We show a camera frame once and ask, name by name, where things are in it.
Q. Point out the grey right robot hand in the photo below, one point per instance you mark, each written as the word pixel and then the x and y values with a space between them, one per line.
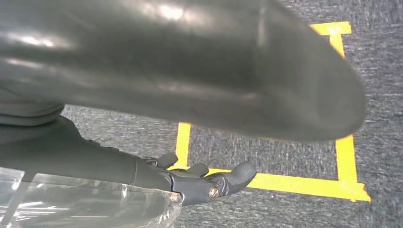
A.
pixel 189 63

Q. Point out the yellow floor tape square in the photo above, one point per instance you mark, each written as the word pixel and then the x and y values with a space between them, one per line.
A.
pixel 299 185

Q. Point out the clear plastic film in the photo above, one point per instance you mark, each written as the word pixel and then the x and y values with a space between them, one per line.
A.
pixel 94 204

